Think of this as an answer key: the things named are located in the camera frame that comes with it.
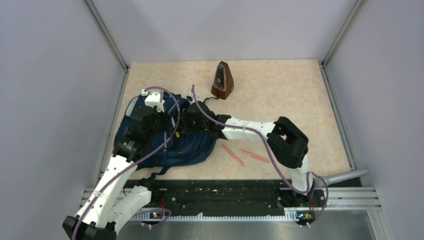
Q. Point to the brown wooden metronome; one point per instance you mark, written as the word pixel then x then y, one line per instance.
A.
pixel 223 83

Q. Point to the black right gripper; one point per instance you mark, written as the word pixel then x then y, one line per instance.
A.
pixel 186 115

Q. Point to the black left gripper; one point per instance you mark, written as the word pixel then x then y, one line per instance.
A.
pixel 166 118

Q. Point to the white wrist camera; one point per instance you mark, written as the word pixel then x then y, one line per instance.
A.
pixel 190 99
pixel 154 98

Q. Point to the navy blue student backpack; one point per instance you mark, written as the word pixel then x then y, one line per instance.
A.
pixel 167 150

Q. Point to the pink pen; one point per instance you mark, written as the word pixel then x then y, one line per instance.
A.
pixel 233 155
pixel 255 156

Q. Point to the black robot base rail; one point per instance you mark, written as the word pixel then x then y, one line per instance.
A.
pixel 228 198

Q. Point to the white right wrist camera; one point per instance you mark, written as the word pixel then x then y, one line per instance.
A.
pixel 190 99

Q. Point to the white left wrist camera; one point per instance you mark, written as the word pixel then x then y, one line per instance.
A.
pixel 154 98

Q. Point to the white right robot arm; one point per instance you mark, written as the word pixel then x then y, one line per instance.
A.
pixel 284 142

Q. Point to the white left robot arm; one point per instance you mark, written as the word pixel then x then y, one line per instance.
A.
pixel 102 217

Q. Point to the grey metal tube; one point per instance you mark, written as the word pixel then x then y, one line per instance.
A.
pixel 338 178

